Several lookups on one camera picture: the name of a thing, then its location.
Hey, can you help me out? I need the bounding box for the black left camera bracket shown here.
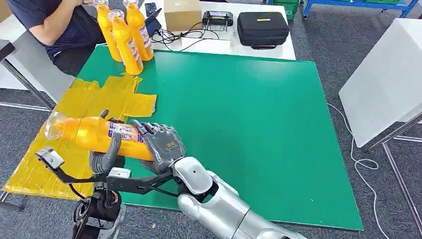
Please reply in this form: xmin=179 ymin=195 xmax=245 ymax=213
xmin=52 ymin=161 xmax=110 ymax=185

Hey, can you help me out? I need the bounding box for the grey side table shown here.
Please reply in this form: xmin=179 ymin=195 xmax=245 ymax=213
xmin=0 ymin=14 xmax=78 ymax=112

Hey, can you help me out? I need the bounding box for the green table mat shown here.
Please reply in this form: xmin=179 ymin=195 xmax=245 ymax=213
xmin=76 ymin=44 xmax=364 ymax=232

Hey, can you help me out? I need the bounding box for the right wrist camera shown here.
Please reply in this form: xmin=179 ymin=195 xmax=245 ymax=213
xmin=107 ymin=167 xmax=132 ymax=180

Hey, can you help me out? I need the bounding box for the white side table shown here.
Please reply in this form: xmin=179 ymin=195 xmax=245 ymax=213
xmin=338 ymin=17 xmax=422 ymax=229

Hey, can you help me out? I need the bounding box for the black cable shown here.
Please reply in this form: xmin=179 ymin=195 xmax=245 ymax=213
xmin=150 ymin=21 xmax=220 ymax=52

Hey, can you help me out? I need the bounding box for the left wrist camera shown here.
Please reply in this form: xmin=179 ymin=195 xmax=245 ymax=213
xmin=35 ymin=146 xmax=65 ymax=171

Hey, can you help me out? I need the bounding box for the blue metal rack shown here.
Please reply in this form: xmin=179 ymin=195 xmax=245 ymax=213
xmin=302 ymin=0 xmax=419 ymax=19

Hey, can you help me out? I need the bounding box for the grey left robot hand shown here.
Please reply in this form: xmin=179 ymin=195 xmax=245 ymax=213
xmin=89 ymin=109 xmax=126 ymax=174

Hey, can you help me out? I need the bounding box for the white floor cable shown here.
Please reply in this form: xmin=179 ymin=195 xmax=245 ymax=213
xmin=326 ymin=103 xmax=392 ymax=239

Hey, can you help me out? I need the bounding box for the person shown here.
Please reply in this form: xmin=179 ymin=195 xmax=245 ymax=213
xmin=5 ymin=0 xmax=107 ymax=78

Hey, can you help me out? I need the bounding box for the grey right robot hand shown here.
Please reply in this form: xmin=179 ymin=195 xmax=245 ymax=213
xmin=131 ymin=119 xmax=187 ymax=175

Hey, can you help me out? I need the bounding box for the cardboard box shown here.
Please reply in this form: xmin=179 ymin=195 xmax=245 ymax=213
xmin=163 ymin=0 xmax=203 ymax=32

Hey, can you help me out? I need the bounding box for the black carry case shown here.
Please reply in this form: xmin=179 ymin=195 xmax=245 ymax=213
xmin=237 ymin=11 xmax=291 ymax=50

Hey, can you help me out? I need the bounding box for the black camera bracket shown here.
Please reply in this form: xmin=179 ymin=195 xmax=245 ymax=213
xmin=52 ymin=161 xmax=110 ymax=185
xmin=105 ymin=171 xmax=176 ymax=196

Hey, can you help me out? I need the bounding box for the green crate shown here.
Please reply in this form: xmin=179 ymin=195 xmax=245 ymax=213
xmin=272 ymin=0 xmax=301 ymax=21

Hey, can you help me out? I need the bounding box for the black right camera bracket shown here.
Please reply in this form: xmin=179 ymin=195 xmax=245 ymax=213
xmin=105 ymin=171 xmax=176 ymax=196

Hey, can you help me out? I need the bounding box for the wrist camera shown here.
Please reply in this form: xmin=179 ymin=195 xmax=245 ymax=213
xmin=35 ymin=146 xmax=65 ymax=171
xmin=107 ymin=167 xmax=132 ymax=180

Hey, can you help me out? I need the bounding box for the yellow sheet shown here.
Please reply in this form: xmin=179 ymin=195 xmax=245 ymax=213
xmin=2 ymin=74 xmax=158 ymax=201

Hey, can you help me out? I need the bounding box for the orange drink bottle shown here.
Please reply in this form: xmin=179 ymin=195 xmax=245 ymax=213
xmin=107 ymin=8 xmax=145 ymax=76
xmin=93 ymin=0 xmax=123 ymax=63
xmin=122 ymin=0 xmax=155 ymax=63
xmin=44 ymin=110 xmax=156 ymax=163

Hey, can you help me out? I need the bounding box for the black phone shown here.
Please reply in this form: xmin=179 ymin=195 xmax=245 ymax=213
xmin=144 ymin=2 xmax=158 ymax=17

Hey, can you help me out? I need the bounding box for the black remote controller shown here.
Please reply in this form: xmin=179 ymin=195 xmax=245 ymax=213
xmin=202 ymin=10 xmax=234 ymax=32

